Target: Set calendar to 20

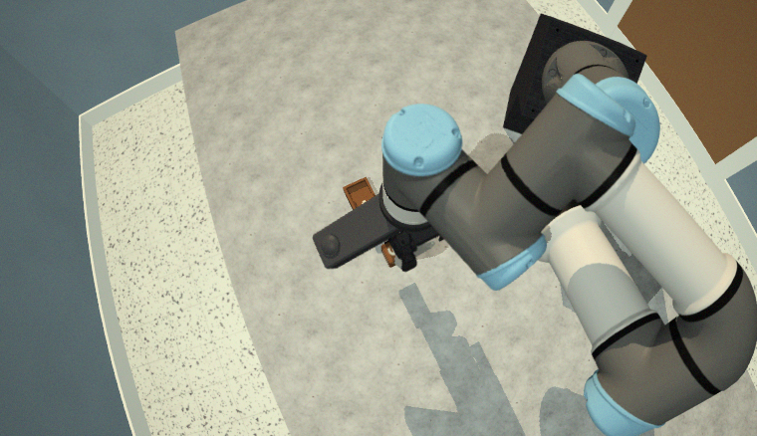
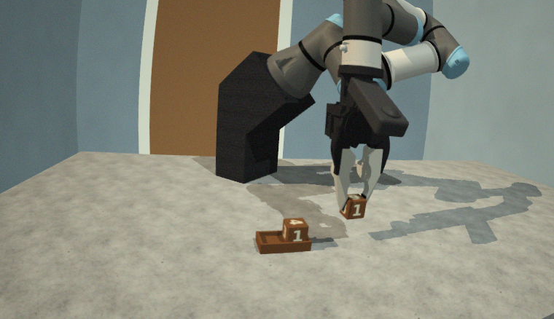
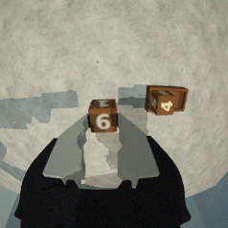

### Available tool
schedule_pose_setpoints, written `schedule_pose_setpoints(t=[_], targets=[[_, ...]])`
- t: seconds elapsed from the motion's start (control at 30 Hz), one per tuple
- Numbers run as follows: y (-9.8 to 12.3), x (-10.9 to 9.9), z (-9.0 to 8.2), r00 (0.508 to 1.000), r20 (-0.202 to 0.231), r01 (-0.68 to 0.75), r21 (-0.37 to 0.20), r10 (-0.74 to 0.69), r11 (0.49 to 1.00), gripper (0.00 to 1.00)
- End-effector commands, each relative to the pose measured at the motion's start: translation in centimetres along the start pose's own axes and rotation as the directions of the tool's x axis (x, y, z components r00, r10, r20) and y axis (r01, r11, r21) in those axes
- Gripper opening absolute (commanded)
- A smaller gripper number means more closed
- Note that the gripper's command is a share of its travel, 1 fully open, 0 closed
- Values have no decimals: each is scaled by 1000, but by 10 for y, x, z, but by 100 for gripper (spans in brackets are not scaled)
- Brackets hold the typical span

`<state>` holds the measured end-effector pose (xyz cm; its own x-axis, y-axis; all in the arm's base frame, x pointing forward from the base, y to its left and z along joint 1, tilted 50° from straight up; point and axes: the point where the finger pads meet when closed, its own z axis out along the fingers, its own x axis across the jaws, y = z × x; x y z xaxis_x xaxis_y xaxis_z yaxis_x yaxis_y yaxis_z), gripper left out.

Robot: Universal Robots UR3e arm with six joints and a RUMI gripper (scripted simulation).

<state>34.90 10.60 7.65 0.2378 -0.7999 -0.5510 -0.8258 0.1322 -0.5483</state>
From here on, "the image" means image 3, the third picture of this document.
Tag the brown wooden tray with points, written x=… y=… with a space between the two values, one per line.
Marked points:
x=180 y=93

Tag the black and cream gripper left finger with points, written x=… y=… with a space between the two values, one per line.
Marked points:
x=60 y=161

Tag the brown cube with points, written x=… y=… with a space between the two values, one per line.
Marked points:
x=103 y=115
x=162 y=102

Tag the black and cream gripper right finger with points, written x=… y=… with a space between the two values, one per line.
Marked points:
x=142 y=161

